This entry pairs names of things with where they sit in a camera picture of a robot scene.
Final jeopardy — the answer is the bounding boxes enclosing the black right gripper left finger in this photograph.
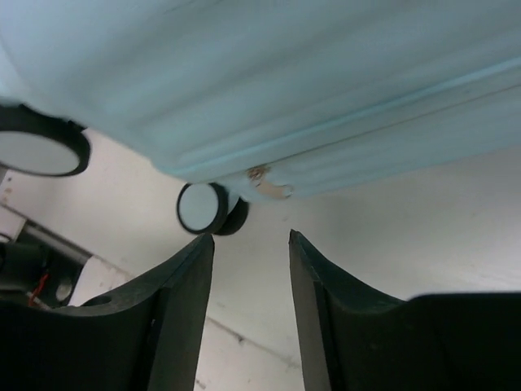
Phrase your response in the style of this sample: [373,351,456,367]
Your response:
[1,235,214,390]

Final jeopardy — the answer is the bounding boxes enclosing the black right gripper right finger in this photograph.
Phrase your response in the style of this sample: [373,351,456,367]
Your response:
[289,231,520,390]

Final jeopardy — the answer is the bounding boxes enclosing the light blue hard-shell suitcase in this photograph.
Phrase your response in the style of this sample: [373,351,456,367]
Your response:
[1,1,520,235]

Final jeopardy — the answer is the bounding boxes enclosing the black base rail with white cover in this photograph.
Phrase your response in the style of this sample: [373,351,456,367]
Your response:
[1,187,132,310]

